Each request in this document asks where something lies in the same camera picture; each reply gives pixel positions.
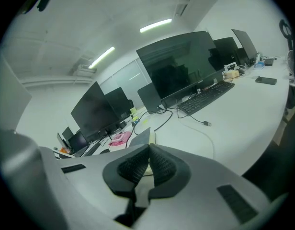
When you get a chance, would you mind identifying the thick black cable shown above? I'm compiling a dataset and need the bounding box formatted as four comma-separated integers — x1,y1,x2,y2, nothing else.
132,109,173,136

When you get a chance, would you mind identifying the pale yellow object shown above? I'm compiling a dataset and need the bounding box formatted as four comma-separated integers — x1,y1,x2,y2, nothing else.
224,69,240,80

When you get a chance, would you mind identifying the black office chair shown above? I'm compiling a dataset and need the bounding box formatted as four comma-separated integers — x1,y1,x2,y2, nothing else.
278,19,295,110

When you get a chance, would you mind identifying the small white fan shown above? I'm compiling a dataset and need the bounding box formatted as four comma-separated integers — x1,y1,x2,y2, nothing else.
285,49,295,75

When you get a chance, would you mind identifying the dark laptop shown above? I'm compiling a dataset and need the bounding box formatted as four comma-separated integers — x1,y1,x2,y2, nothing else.
67,130,90,153

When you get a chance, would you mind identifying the grey backed monitor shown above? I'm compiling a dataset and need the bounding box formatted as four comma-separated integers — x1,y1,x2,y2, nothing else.
137,82,163,115
104,87,134,120

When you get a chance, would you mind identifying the pink packet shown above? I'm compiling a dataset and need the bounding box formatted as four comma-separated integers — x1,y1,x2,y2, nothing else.
108,131,133,147

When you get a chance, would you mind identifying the wide black monitor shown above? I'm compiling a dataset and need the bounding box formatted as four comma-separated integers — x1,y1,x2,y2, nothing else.
136,30,226,108

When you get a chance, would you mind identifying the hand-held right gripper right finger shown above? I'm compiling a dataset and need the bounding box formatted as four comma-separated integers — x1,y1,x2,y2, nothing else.
135,143,271,230

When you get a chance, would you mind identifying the thin black plug cable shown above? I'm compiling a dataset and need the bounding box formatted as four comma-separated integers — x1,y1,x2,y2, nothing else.
177,106,213,127

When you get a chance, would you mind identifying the black keyboard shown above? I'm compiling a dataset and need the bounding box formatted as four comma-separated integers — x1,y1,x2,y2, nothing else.
177,80,236,116

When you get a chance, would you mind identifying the black phone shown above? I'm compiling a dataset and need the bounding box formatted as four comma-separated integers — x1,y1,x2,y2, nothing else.
255,76,278,86

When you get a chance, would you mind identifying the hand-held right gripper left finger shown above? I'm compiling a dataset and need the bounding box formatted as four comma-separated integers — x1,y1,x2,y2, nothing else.
39,143,151,230

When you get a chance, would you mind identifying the white cable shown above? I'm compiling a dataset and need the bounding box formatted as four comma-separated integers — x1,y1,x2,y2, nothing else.
183,123,216,159

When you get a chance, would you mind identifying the ceiling light tube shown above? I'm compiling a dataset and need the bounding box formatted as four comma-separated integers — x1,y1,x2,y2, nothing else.
139,18,173,34
88,46,116,70

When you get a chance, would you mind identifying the long grey keyboard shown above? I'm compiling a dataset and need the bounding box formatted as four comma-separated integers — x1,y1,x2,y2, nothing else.
83,141,102,157

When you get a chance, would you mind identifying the large curved black monitor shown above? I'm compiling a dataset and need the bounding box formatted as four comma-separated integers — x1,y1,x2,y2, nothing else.
70,81,122,144

